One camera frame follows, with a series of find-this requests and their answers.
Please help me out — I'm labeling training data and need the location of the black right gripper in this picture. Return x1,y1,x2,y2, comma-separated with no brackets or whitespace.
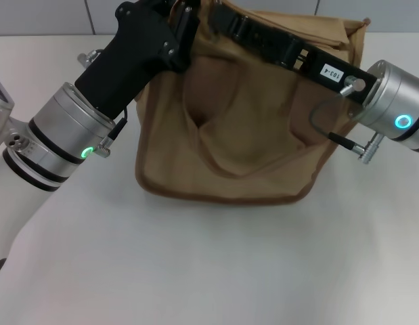
208,5,378,106

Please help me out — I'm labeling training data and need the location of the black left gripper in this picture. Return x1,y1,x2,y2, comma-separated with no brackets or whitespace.
75,0,200,119

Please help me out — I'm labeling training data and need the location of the gripper cable with connectors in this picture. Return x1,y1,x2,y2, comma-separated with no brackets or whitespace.
76,49,129,157
309,76,386,165

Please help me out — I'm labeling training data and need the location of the right gripper cable with connectors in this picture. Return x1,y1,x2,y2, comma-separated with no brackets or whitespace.
309,76,386,165

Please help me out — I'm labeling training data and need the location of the left gripper cable with connectors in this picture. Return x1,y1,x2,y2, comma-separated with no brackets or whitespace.
76,49,129,157

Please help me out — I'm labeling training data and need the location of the khaki canvas food bag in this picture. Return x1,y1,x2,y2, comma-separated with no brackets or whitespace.
133,0,371,206

